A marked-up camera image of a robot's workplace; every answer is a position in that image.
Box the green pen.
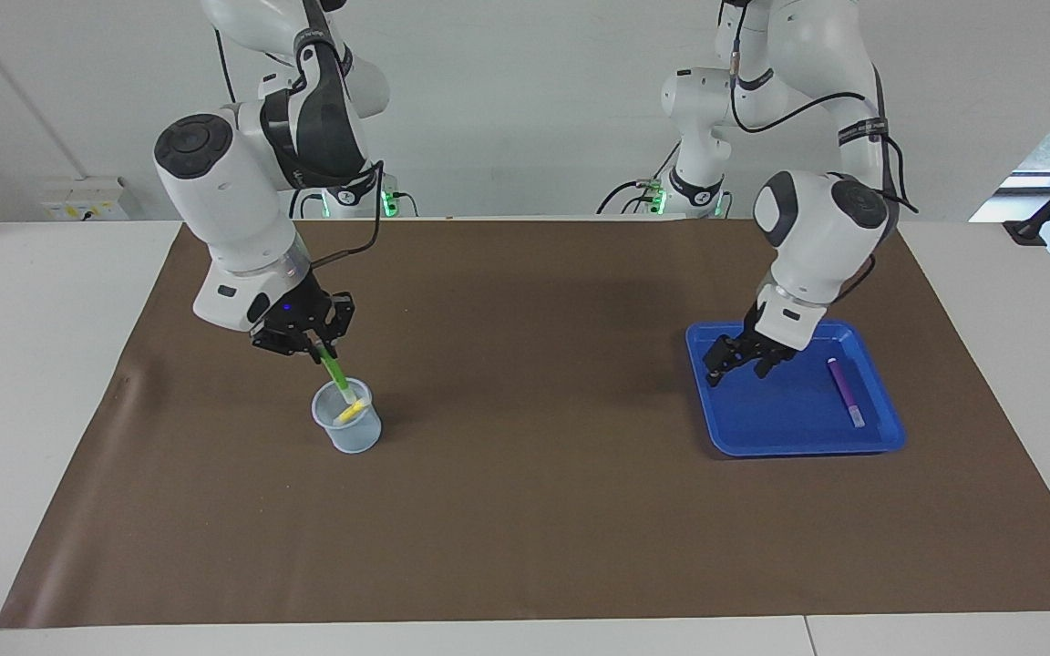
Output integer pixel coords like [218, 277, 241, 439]
[317, 344, 360, 409]

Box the purple pen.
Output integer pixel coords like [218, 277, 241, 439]
[827, 357, 866, 429]

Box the blue plastic tray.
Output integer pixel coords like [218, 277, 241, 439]
[685, 319, 908, 457]

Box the clear plastic cup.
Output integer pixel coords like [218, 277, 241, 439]
[311, 377, 383, 455]

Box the brown paper table mat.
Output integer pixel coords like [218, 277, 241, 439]
[0, 217, 1050, 630]

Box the black base power cable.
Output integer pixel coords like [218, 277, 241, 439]
[596, 141, 683, 217]
[288, 182, 330, 220]

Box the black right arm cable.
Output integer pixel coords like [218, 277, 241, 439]
[213, 27, 386, 271]

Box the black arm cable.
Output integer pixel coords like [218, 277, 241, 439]
[730, 0, 920, 303]
[213, 27, 386, 271]

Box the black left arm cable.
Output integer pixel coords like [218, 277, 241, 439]
[730, 0, 920, 303]

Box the white wall socket box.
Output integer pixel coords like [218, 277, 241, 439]
[40, 176, 129, 222]

